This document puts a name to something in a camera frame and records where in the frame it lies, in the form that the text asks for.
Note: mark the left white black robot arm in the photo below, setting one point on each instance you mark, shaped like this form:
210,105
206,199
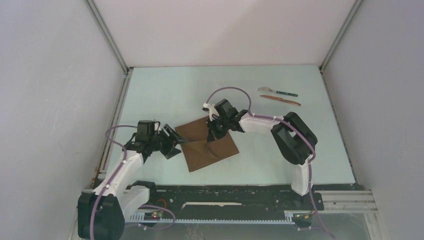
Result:
102,213

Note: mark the right aluminium corner post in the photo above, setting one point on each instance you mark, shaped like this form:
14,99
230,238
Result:
341,33

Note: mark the left aluminium corner post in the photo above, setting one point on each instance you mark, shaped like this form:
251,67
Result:
105,31

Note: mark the aluminium corner post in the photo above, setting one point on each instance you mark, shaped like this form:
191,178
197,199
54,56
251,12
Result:
105,31
341,33

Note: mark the aluminium frame profile front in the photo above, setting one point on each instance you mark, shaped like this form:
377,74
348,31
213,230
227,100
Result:
348,201

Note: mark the brown cloth napkin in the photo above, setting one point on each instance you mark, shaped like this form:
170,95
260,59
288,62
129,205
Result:
198,152

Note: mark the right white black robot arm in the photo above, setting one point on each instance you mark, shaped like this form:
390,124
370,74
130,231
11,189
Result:
294,139

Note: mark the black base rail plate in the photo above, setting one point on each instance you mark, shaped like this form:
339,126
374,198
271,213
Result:
233,202

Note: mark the brown wooden knife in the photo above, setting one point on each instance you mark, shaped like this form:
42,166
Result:
280,99

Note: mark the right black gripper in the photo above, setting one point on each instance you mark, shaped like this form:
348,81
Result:
213,133

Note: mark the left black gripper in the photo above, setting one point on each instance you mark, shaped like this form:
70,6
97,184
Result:
177,138

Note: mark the grey cable duct strip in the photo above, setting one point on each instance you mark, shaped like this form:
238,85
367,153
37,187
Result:
140,218

